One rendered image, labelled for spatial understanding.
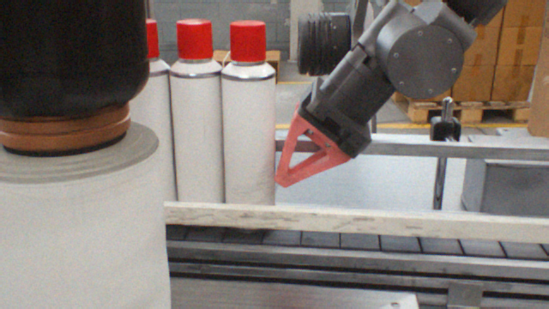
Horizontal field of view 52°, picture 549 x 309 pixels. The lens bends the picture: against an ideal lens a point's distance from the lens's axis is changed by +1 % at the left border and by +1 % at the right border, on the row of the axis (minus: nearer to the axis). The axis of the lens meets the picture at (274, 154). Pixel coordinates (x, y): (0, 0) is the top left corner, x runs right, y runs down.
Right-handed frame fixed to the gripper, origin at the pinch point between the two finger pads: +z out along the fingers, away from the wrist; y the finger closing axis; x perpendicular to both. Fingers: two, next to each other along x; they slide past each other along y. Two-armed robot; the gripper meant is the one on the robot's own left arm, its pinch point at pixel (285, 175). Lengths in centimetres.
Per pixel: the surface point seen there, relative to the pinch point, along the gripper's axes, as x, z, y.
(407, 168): 19.0, -2.3, -29.8
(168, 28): -104, 134, -533
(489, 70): 119, -30, -336
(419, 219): 11.5, -5.9, 4.3
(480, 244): 18.6, -7.2, 2.2
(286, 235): 3.7, 4.2, 2.4
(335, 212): 5.4, -1.4, 3.9
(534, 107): 32, -21, -42
